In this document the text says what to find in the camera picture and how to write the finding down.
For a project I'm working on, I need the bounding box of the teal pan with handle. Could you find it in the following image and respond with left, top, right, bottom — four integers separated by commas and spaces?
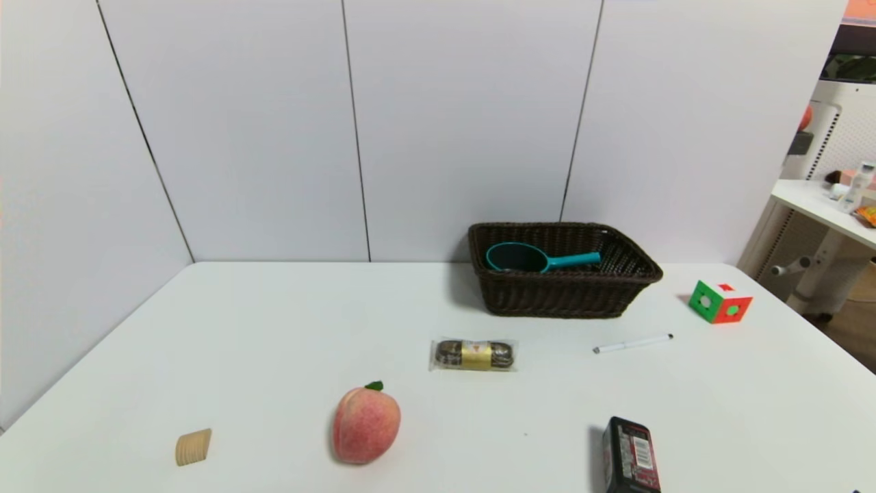
485, 241, 602, 274

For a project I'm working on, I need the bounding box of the ridged wooden block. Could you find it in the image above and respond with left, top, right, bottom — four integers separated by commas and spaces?
175, 429, 213, 468

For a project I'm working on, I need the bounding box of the desk crank handle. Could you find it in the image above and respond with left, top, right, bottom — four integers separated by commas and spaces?
771, 256, 813, 277

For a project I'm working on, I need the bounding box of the white pen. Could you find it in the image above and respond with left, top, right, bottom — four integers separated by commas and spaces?
593, 333, 675, 355

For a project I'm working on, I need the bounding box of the white pegboard panel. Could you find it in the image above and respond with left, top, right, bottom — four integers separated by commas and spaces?
780, 80, 876, 183

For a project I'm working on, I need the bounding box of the pink peach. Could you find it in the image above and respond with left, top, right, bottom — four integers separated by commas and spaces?
332, 381, 402, 466

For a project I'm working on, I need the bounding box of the green orange puzzle cube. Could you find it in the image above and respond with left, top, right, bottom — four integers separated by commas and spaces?
688, 279, 754, 325

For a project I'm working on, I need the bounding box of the clear wrapped gold-band pack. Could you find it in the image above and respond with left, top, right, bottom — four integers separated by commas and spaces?
428, 338, 519, 373

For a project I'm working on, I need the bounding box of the white bottle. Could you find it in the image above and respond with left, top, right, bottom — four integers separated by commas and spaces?
839, 161, 876, 214

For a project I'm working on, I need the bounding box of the white side desk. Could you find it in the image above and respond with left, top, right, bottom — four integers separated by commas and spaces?
738, 179, 876, 317

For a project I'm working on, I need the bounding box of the black box with barcode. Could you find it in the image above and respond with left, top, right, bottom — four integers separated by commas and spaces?
602, 416, 662, 493

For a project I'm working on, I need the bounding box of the brown wicker basket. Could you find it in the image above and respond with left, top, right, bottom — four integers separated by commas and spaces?
468, 221, 664, 318

